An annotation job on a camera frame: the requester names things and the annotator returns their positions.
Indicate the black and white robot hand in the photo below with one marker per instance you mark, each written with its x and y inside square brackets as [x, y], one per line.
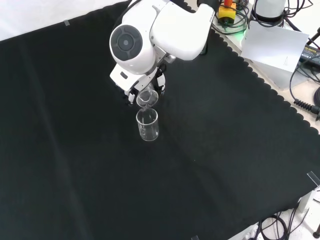
[125, 77]

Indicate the small clear glass beaker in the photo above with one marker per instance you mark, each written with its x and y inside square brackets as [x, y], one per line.
[147, 98]

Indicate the clear glass beaker with markings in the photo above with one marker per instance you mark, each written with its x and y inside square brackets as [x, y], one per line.
[149, 130]

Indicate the clear tape strip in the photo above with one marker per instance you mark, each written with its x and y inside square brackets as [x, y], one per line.
[313, 178]
[195, 237]
[67, 22]

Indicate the black bench cloth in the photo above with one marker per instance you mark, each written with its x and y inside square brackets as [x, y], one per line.
[75, 155]

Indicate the yellow emergency stop button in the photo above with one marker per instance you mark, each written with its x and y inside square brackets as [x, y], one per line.
[227, 13]

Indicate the pale board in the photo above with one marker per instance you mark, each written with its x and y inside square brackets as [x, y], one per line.
[272, 45]

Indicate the black power adapter yellow label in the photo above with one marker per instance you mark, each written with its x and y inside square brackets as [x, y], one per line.
[311, 52]

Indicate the black tripod leg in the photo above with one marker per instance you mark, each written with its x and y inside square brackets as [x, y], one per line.
[313, 37]

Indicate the white metal bracket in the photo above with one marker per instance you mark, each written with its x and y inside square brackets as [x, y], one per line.
[306, 200]

